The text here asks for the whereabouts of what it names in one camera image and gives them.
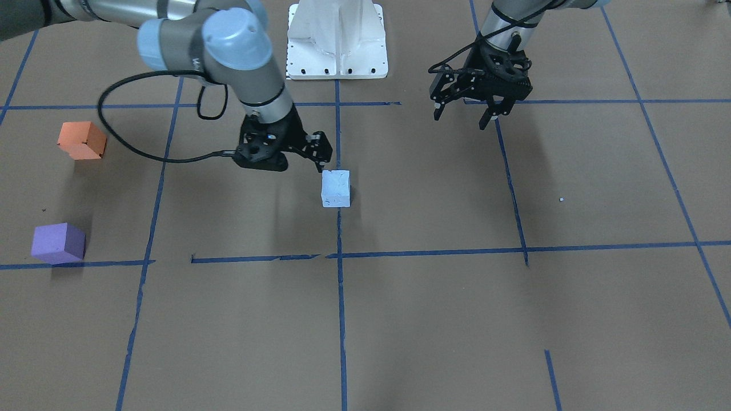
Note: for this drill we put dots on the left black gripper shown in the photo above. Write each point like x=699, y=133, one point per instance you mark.
x=478, y=64

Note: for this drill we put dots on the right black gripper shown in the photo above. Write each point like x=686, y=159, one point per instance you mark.
x=292, y=136

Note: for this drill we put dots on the light blue foam block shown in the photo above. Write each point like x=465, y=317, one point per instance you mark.
x=336, y=190

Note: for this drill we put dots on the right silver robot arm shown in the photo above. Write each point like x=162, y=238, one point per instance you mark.
x=217, y=42

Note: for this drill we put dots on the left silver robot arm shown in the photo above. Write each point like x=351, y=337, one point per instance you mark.
x=513, y=23

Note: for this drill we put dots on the orange foam block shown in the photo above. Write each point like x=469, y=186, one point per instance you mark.
x=82, y=140

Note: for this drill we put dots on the purple foam block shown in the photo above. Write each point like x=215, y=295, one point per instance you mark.
x=58, y=243

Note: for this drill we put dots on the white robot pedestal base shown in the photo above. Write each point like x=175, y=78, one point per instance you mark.
x=330, y=40

